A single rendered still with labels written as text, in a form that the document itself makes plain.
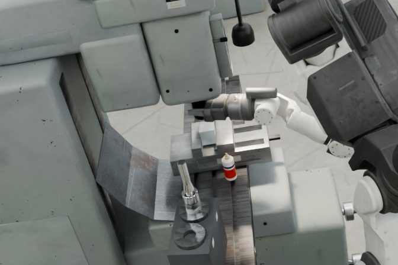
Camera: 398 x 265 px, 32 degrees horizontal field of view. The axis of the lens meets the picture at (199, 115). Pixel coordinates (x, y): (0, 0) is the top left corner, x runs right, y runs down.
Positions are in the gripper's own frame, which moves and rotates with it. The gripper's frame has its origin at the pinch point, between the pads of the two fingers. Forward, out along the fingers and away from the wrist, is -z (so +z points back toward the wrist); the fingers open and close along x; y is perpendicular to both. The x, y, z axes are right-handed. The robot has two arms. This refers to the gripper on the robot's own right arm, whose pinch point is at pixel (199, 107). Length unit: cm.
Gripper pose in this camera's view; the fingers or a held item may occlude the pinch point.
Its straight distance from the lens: 228.2
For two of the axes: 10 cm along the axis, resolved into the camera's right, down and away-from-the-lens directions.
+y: 1.9, 7.9, 5.8
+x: -2.5, 6.1, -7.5
